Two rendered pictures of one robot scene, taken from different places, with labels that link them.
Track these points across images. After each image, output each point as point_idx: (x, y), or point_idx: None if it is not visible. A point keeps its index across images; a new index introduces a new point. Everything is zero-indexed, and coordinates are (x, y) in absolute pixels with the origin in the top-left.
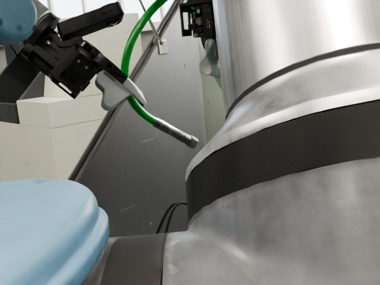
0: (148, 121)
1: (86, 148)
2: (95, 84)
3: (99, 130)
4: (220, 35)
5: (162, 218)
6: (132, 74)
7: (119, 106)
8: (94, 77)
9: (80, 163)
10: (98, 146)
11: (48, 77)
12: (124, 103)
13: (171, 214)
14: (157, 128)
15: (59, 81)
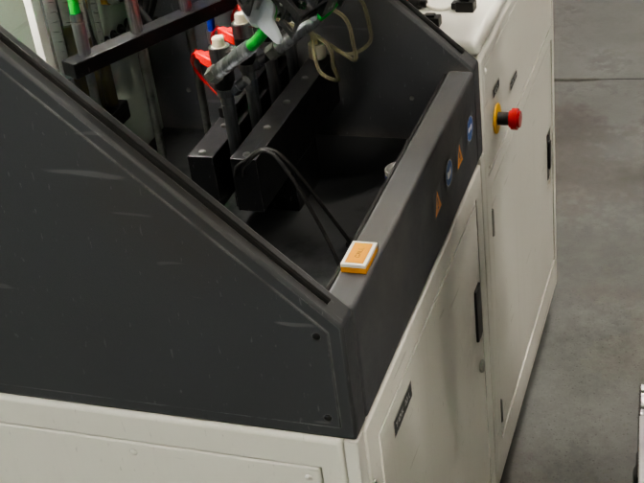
0: (259, 46)
1: (174, 188)
2: (275, 8)
3: (149, 153)
4: None
5: (290, 172)
6: (32, 57)
7: (98, 108)
8: None
9: (211, 202)
10: (180, 171)
11: (314, 6)
12: (94, 101)
13: (288, 160)
14: (250, 56)
15: (331, 0)
